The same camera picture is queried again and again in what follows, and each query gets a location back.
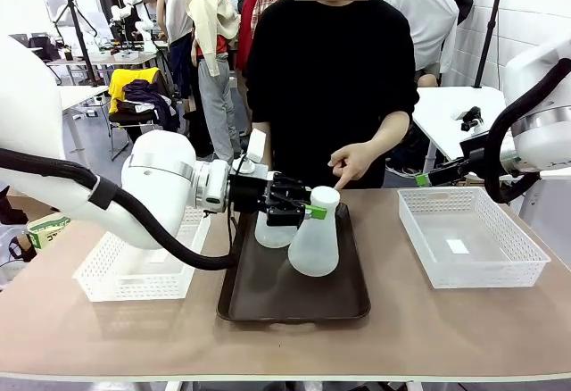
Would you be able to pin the mannequin with white tank top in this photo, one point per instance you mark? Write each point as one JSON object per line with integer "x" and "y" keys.
{"x": 176, "y": 16}

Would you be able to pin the person in red jacket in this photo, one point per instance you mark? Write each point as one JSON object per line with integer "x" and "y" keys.
{"x": 245, "y": 7}

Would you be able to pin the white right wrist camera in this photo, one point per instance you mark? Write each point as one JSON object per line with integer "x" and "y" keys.
{"x": 470, "y": 116}

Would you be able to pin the right gripper black green finger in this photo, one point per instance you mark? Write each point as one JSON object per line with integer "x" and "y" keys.
{"x": 448, "y": 166}
{"x": 439, "y": 180}

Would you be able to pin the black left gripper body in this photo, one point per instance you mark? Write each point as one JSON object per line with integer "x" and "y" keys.
{"x": 247, "y": 192}

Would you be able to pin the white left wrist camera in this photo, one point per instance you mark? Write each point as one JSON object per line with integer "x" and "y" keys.
{"x": 257, "y": 147}

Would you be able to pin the black tripod stand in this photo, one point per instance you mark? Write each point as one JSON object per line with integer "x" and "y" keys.
{"x": 80, "y": 38}
{"x": 490, "y": 25}

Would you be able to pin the white side table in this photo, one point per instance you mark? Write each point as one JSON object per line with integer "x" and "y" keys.
{"x": 80, "y": 94}
{"x": 441, "y": 110}

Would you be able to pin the person's left forearm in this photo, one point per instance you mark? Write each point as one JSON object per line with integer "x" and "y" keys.
{"x": 392, "y": 134}

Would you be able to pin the person in black sweater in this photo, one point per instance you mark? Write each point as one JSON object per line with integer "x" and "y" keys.
{"x": 321, "y": 87}

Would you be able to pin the mannequin with cream jacket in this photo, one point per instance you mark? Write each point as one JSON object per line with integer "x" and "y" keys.
{"x": 214, "y": 16}

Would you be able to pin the white perforated plastic basket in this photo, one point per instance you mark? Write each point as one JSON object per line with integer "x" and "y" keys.
{"x": 134, "y": 288}

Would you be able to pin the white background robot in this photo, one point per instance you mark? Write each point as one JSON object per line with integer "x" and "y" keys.
{"x": 134, "y": 11}

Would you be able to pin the dark purple garment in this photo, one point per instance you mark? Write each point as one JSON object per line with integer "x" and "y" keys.
{"x": 151, "y": 94}

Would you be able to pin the mannequin with white shirt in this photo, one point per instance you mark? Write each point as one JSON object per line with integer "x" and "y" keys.
{"x": 424, "y": 16}

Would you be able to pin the dark brown plastic tray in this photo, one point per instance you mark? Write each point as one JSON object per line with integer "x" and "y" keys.
{"x": 290, "y": 297}

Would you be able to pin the white perforated basket with label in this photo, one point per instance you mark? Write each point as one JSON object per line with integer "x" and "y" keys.
{"x": 490, "y": 277}

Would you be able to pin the translucent white conical flask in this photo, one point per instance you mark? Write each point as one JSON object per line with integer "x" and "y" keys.
{"x": 312, "y": 252}
{"x": 272, "y": 237}

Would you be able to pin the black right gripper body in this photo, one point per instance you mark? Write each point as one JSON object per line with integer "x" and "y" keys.
{"x": 474, "y": 156}

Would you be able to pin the green and white cardboard box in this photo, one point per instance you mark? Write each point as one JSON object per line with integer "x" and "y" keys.
{"x": 44, "y": 232}

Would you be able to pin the black metal chair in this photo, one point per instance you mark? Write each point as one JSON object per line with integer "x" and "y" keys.
{"x": 134, "y": 118}

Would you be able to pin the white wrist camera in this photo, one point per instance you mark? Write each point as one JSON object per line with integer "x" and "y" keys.
{"x": 257, "y": 147}
{"x": 470, "y": 116}

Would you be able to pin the yellow garment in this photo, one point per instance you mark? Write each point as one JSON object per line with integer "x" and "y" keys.
{"x": 122, "y": 80}

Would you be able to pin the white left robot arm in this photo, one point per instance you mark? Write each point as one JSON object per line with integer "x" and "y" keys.
{"x": 156, "y": 163}

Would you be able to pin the left gripper black green finger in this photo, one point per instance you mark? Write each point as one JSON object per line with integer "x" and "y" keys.
{"x": 290, "y": 188}
{"x": 292, "y": 217}

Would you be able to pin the person's left hand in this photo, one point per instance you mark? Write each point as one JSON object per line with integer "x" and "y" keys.
{"x": 357, "y": 161}

